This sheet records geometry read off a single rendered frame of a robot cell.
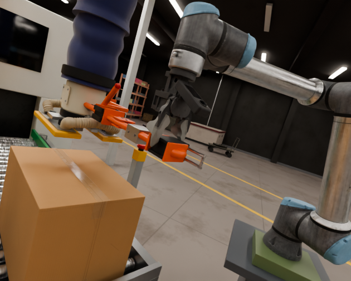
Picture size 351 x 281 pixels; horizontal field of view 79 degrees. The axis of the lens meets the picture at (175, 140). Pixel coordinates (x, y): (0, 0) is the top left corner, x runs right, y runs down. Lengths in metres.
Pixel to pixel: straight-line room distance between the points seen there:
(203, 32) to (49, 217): 0.69
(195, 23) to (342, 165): 0.77
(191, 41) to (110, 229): 0.74
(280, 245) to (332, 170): 0.46
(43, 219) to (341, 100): 1.11
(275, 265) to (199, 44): 1.00
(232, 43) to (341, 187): 0.73
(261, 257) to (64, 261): 0.83
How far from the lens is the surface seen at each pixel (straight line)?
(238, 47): 0.63
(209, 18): 0.60
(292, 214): 1.24
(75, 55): 1.00
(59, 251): 0.90
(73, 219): 0.84
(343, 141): 1.03
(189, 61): 0.56
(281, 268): 1.22
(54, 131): 0.91
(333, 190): 1.08
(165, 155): 0.53
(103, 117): 0.80
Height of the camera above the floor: 1.34
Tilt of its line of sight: 8 degrees down
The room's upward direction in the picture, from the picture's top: 16 degrees clockwise
